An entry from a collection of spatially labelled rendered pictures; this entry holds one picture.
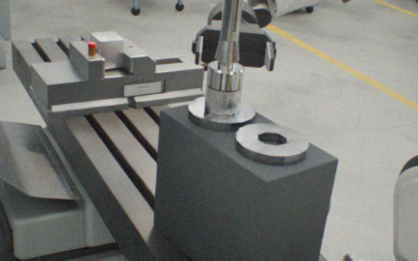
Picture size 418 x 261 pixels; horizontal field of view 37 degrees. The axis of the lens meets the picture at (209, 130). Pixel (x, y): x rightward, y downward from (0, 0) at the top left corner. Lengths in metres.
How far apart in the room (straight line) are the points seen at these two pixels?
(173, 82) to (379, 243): 1.59
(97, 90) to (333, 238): 1.62
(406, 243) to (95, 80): 0.66
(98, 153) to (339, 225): 1.80
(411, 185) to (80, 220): 0.58
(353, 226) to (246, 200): 2.08
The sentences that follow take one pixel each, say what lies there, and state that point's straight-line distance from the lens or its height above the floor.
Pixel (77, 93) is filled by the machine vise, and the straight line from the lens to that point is 1.26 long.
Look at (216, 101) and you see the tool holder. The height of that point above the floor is 1.16.
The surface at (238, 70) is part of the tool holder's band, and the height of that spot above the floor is 1.20.
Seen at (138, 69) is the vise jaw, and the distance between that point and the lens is 1.29.
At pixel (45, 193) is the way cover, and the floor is 0.88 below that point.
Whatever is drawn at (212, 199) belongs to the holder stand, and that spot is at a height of 1.06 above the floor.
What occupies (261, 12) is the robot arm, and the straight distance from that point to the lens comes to 1.10.
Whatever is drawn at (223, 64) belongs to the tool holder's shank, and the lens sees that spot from 0.79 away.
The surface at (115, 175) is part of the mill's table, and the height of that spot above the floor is 0.94.
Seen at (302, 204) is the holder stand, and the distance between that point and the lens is 0.76.
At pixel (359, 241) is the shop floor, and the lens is 2.70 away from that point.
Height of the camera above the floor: 1.47
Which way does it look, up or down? 25 degrees down
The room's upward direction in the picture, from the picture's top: 6 degrees clockwise
